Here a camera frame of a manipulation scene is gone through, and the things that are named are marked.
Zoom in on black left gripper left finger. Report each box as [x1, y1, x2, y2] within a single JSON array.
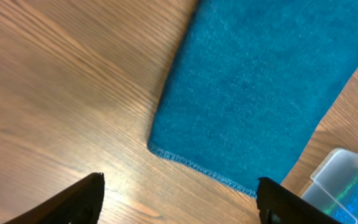
[[6, 172, 104, 224]]

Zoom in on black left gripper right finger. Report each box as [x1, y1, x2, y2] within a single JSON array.
[[256, 177, 340, 224]]

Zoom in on blue denim cloth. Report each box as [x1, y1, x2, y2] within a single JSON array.
[[147, 0, 358, 197]]

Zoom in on clear plastic storage bin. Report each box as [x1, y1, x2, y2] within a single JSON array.
[[301, 148, 358, 214]]

